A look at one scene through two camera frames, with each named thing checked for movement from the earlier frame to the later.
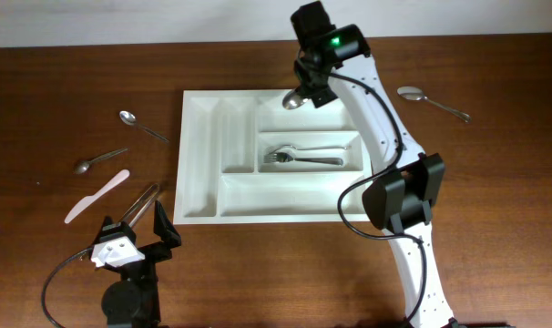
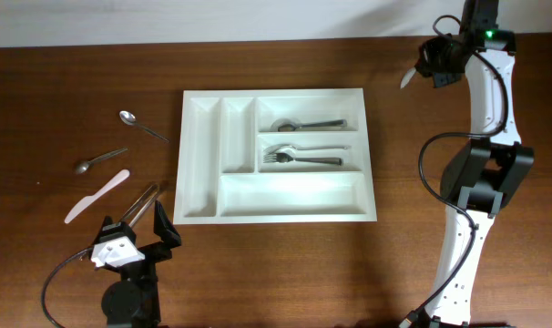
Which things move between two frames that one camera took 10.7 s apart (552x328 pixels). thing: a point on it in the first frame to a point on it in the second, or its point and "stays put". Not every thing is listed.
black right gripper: (317, 94) to (430, 59)
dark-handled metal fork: (283, 158) stays put
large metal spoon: (292, 100) to (288, 128)
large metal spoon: (414, 93) to (408, 76)
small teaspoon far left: (82, 167) stays put
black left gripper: (165, 230) stays put
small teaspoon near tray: (129, 118) stays put
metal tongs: (140, 204) stays put
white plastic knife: (88, 200) stays put
